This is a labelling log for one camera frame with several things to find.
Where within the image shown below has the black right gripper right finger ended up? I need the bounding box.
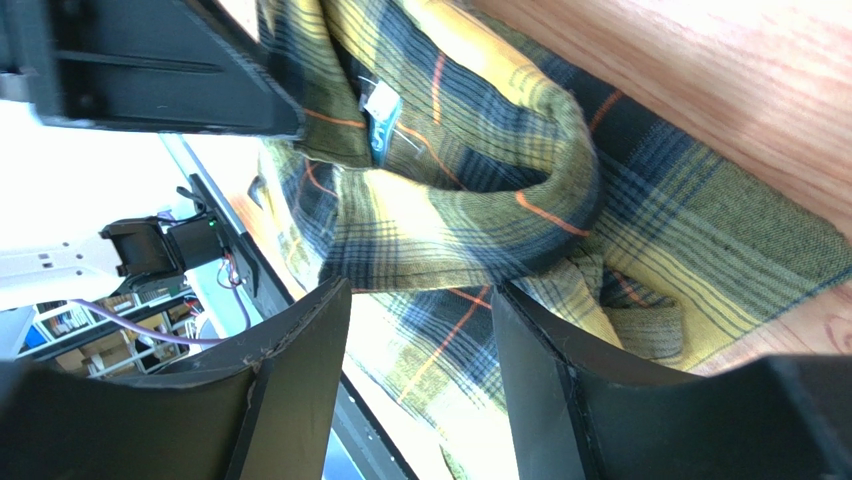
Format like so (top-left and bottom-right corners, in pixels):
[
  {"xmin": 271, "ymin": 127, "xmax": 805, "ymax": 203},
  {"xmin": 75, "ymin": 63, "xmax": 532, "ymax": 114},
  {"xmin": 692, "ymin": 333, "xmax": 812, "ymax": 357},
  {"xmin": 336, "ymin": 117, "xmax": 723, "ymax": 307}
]
[{"xmin": 492, "ymin": 285, "xmax": 851, "ymax": 479}]

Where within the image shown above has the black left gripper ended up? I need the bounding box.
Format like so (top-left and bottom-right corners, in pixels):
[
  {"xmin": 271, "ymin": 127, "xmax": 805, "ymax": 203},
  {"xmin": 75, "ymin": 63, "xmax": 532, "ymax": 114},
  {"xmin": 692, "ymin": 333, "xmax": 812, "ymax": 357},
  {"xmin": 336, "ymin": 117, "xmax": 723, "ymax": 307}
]
[{"xmin": 1, "ymin": 1, "xmax": 305, "ymax": 140}]

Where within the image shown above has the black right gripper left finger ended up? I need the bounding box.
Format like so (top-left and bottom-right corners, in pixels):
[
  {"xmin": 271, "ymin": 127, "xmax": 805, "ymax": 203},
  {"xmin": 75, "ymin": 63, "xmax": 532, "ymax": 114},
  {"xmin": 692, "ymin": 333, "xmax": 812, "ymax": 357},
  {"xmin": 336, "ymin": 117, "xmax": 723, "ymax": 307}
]
[{"xmin": 1, "ymin": 279, "xmax": 351, "ymax": 479}]

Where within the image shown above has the yellow black plaid shirt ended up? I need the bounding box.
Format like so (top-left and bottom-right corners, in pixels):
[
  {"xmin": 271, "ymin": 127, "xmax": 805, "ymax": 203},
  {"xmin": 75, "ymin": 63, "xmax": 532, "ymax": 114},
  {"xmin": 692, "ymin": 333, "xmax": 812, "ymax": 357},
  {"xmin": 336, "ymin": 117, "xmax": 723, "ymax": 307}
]
[{"xmin": 251, "ymin": 1, "xmax": 851, "ymax": 479}]

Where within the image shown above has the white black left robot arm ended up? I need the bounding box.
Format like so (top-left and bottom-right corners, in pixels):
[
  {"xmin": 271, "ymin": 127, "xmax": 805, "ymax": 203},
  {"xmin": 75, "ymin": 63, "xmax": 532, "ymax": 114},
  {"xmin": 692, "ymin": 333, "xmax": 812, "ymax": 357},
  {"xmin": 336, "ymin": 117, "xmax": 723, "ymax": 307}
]
[{"xmin": 1, "ymin": 1, "xmax": 305, "ymax": 303}]

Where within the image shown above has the background shelf with boxes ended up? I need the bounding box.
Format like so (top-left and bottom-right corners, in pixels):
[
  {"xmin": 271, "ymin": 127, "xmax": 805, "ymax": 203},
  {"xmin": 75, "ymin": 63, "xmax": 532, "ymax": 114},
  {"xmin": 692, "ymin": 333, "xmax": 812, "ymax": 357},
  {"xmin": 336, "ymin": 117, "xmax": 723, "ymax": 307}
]
[{"xmin": 15, "ymin": 287, "xmax": 218, "ymax": 379}]

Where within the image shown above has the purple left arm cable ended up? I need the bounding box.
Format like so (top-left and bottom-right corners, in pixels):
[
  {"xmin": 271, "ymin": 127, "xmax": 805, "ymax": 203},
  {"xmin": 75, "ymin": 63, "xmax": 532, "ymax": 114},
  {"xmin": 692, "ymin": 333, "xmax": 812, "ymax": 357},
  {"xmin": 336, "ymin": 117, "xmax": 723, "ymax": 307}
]
[{"xmin": 69, "ymin": 298, "xmax": 228, "ymax": 347}]

